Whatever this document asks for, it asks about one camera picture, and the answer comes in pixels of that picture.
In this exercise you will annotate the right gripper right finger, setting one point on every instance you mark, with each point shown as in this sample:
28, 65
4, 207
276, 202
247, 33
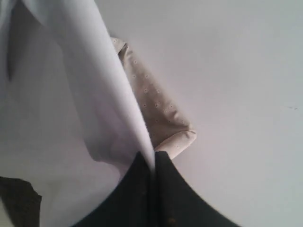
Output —
178, 205

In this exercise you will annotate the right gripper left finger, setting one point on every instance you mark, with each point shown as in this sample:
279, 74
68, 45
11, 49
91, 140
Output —
128, 204

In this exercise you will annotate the white t-shirt red print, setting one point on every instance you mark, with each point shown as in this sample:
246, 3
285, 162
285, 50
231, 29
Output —
69, 122

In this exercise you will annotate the beige dotted basket liner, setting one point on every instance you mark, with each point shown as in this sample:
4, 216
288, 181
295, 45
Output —
169, 129

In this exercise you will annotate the dark red wicker basket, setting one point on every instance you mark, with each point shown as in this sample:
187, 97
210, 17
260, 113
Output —
21, 202

